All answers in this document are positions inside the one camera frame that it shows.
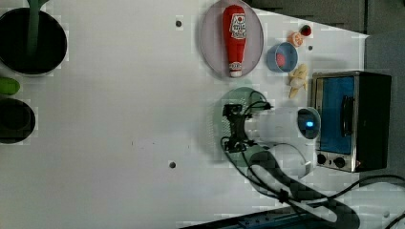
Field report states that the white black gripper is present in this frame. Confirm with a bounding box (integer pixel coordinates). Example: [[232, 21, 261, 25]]
[[223, 104, 254, 153]]

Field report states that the green oval plastic strainer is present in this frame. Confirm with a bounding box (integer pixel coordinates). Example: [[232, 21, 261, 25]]
[[206, 86, 272, 168]]

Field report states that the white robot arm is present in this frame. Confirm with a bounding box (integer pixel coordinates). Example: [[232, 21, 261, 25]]
[[220, 101, 360, 229]]

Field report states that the peeled toy banana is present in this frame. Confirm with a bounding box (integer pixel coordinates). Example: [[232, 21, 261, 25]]
[[288, 64, 309, 98]]

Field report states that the red toy strawberry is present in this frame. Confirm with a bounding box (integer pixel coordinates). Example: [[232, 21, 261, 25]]
[[276, 53, 286, 68]]

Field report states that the blue bowl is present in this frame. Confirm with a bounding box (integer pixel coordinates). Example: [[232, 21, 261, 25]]
[[266, 42, 298, 73]]

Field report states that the grey round plate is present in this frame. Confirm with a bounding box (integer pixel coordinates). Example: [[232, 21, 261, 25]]
[[199, 0, 264, 77]]

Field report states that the orange slice toy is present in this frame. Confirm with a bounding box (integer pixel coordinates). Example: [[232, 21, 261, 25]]
[[288, 31, 304, 48]]

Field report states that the red ketchup bottle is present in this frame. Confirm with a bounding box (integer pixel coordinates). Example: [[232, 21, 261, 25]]
[[223, 5, 246, 77]]

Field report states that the black toaster oven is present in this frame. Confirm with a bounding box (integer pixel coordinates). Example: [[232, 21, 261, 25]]
[[310, 71, 392, 173]]

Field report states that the small red fruit toy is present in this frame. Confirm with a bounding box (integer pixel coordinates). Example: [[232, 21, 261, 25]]
[[300, 25, 312, 36]]

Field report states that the large black cup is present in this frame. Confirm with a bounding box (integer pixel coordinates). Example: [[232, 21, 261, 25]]
[[0, 8, 68, 75]]

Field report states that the small black cup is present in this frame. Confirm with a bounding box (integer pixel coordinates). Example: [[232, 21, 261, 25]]
[[0, 98, 35, 144]]

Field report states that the green toy vegetable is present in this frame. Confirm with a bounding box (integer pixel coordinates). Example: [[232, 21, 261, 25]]
[[0, 77, 20, 95]]

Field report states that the green spatula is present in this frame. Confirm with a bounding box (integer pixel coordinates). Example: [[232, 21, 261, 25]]
[[27, 0, 50, 56]]

